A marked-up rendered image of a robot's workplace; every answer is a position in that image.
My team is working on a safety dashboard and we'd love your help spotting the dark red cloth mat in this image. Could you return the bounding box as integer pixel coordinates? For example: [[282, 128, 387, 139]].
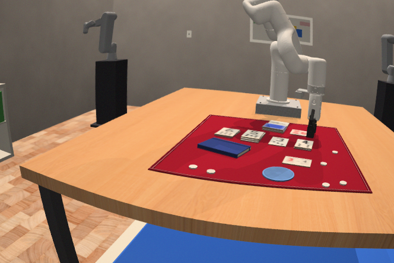
[[149, 115, 372, 193], [155, 116, 367, 191]]

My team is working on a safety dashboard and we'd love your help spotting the blue flat disc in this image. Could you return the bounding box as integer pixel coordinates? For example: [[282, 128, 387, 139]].
[[262, 167, 294, 182]]

